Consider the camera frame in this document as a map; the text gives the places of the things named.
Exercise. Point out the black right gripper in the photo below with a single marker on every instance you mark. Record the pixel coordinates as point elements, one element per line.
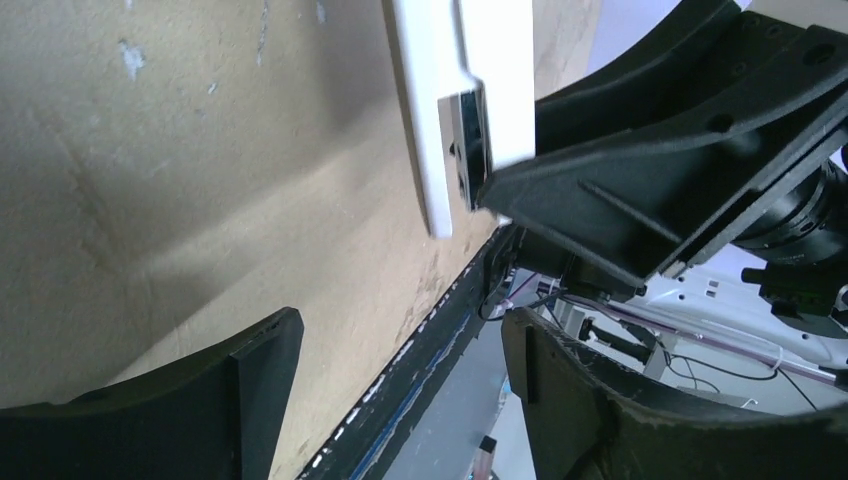
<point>749,165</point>

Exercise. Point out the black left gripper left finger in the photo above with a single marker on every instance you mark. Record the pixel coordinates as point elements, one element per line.
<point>215,414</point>

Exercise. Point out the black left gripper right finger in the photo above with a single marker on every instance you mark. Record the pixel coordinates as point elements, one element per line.
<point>589,417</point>

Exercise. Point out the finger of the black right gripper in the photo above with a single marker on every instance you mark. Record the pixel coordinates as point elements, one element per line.
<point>622,94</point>

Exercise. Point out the white stapler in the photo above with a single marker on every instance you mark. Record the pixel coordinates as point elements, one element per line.
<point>465,77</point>

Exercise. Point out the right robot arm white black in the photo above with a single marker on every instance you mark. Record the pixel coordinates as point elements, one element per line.
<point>711,295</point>

